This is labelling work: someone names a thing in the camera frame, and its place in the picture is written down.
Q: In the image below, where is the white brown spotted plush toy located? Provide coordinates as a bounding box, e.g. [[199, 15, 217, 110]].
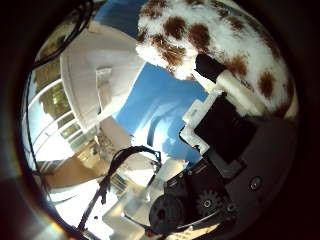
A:
[[135, 0, 297, 118]]

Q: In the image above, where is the white plastic container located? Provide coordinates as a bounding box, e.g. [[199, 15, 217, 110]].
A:
[[59, 21, 147, 132]]

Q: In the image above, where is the black looped cable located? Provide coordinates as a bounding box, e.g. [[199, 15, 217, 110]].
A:
[[77, 145, 163, 232]]

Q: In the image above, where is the black cable bundle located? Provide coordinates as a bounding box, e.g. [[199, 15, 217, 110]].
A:
[[31, 0, 95, 72]]

